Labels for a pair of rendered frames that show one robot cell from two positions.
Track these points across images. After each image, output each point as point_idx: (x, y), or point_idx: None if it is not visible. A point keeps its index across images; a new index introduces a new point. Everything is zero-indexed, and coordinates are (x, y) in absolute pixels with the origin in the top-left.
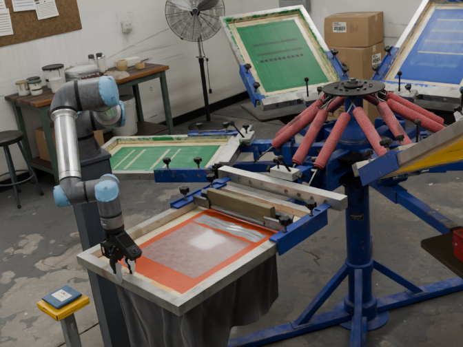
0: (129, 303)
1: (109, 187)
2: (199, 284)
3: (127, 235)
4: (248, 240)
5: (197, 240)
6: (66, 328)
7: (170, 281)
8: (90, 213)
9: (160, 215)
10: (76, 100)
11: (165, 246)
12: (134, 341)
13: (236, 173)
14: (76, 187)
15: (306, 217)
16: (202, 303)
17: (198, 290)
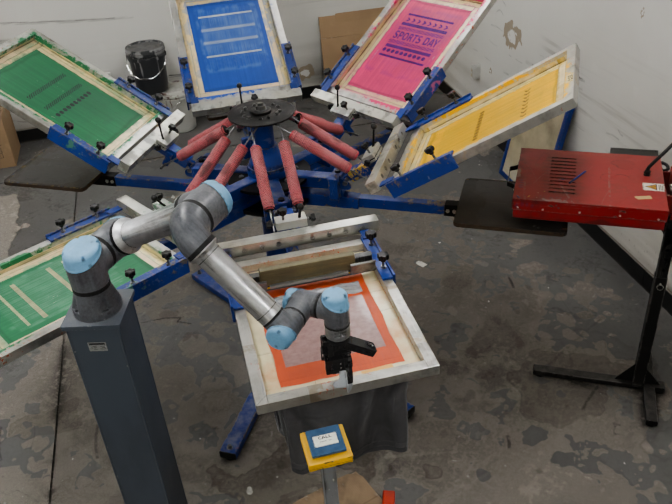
0: (301, 423)
1: (346, 293)
2: (415, 342)
3: (351, 336)
4: (353, 294)
5: (314, 321)
6: (335, 470)
7: (373, 361)
8: (136, 375)
9: (241, 323)
10: (211, 223)
11: (299, 344)
12: (302, 461)
13: (238, 245)
14: (295, 317)
15: (372, 248)
16: None
17: (426, 345)
